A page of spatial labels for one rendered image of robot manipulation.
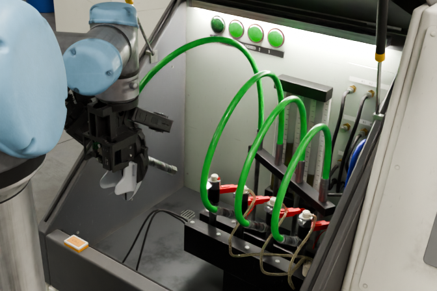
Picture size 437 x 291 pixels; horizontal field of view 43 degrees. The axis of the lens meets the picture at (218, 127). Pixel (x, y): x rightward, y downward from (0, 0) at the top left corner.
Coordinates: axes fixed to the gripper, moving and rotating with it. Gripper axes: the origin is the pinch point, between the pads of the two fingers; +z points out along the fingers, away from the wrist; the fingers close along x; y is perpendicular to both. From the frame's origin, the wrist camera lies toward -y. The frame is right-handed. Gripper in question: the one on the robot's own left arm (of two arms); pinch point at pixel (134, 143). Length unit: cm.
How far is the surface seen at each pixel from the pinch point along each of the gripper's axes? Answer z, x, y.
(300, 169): 31.8, 8.2, -20.2
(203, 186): 10.8, 18.5, -3.3
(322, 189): 34.2, 16.5, -19.5
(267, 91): 22.7, -14.9, -31.9
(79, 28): 8, -346, -21
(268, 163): 30.9, -3.9, -17.1
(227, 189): 24.4, 1.0, -5.6
